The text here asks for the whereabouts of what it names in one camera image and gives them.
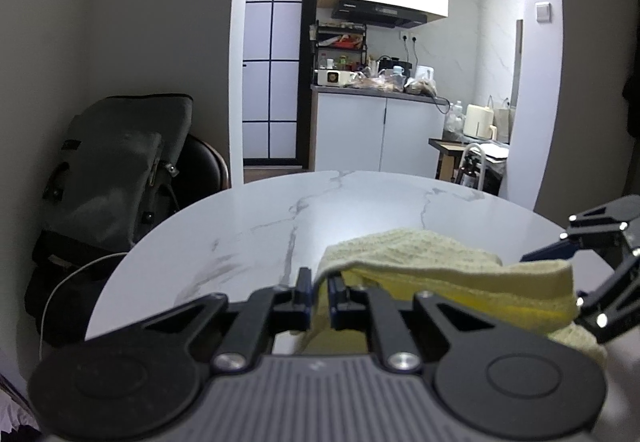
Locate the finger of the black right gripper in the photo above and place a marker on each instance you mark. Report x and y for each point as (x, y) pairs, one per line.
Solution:
(610, 230)
(612, 309)

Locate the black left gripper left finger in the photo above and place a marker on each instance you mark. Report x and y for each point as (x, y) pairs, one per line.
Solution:
(268, 312)

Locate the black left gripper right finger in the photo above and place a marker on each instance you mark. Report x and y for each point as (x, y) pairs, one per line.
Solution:
(373, 311)

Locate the yellow-green ribbed towel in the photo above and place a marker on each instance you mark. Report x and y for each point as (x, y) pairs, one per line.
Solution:
(537, 296)

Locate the dark wooden chair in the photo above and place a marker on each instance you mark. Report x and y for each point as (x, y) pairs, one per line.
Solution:
(201, 172)

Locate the wooden side cart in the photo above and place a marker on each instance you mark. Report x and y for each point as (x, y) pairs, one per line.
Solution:
(449, 155)

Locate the cream electric kettle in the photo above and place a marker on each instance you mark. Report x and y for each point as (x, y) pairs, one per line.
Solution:
(479, 123)

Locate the white lower kitchen cabinet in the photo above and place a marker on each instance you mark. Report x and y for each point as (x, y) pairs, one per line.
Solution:
(370, 130)

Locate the dark green backpack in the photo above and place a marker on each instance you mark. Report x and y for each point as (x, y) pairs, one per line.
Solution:
(111, 185)

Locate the white small countertop appliance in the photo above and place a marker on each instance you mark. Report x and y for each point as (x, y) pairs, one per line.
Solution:
(334, 78)

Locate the white electric kettle on counter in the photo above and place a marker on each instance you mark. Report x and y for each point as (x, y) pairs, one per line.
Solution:
(424, 72)

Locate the black spice rack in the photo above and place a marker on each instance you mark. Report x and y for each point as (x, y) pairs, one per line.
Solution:
(339, 45)

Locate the black range hood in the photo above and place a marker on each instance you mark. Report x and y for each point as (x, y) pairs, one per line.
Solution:
(377, 14)

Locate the black-framed glass door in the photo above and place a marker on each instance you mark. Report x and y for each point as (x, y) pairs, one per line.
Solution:
(277, 77)

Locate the white wall light switch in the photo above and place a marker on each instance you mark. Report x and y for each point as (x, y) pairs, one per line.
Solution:
(543, 12)

